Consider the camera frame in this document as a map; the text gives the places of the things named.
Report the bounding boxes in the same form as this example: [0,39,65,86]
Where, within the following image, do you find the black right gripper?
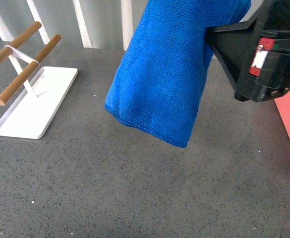
[205,0,290,102]

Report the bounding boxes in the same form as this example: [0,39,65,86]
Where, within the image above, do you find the blue microfiber cloth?
[105,0,251,148]

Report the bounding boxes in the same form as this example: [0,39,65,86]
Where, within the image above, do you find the white pleated curtain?
[0,0,268,52]

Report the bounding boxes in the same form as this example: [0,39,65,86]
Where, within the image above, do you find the white rack with wooden bars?
[0,21,78,139]

